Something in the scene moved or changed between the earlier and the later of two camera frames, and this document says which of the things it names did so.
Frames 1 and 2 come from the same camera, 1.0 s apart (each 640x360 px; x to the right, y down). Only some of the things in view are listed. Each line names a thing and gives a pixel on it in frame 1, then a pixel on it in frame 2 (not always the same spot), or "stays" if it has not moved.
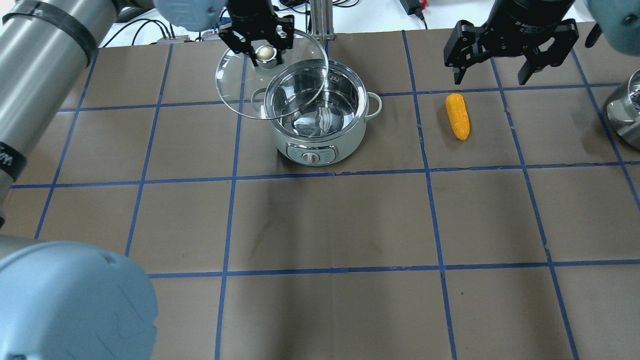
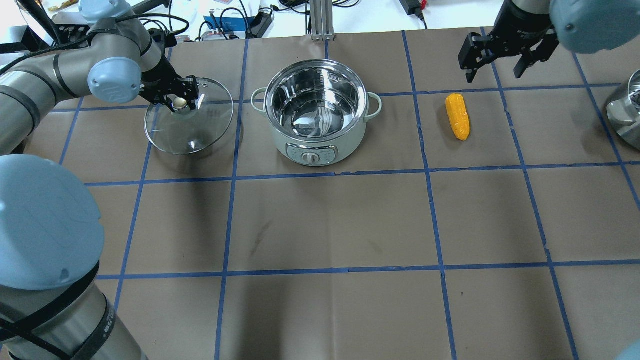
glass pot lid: x=270 y=91 to x=185 y=131
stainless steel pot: x=318 y=109 stays
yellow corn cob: x=458 y=116 stays
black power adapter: x=413 y=7 stays
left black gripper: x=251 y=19 to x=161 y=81
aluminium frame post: x=321 y=19 stays
